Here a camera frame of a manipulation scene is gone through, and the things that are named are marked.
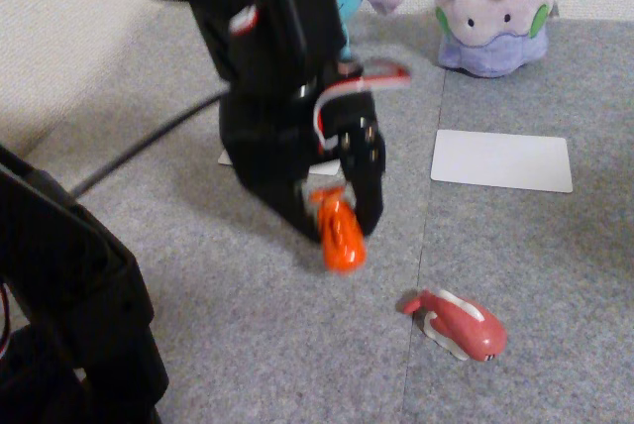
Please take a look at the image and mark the orange shrimp sushi toy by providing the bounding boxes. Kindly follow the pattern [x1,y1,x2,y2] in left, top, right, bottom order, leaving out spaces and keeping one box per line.
[309,185,368,275]

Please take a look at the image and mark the red tuna sushi toy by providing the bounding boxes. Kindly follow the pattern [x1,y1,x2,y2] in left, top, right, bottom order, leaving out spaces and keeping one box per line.
[400,288,509,363]

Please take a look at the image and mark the purple Goomy plush toy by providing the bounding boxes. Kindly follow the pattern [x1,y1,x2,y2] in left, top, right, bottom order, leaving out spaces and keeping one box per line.
[428,0,561,79]

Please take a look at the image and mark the white rectangular card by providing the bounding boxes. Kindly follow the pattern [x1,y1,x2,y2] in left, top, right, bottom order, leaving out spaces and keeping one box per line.
[217,149,343,176]
[429,129,575,194]

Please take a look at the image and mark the grey carpet tile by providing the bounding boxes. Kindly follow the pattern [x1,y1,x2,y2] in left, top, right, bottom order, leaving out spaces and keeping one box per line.
[0,2,447,424]
[401,12,634,424]

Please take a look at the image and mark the red white black servo wire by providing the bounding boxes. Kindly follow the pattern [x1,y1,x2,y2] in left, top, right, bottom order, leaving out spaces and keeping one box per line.
[228,5,412,153]

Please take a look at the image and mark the black cable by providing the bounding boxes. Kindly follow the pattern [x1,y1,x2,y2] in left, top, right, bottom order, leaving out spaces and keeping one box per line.
[68,89,229,197]

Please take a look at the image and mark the thin red servo wire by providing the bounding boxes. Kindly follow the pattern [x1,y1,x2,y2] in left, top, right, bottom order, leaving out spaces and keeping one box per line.
[0,284,12,359]

